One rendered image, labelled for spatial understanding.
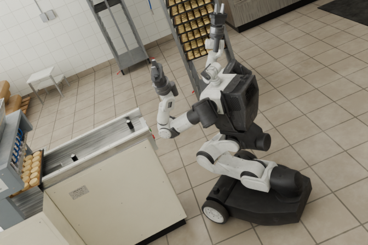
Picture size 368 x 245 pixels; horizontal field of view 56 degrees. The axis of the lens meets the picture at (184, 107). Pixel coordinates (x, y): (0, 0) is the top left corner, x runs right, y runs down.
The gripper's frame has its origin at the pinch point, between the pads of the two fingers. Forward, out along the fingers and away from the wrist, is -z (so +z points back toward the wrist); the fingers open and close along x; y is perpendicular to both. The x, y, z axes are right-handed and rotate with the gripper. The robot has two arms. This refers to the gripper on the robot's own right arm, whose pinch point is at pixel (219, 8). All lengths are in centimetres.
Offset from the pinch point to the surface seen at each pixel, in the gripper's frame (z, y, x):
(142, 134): 72, -16, 55
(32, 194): 101, -13, 122
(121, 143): 76, -14, 68
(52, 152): 96, 19, 106
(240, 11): 64, 237, -191
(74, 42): 145, 391, 25
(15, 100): 221, 360, 127
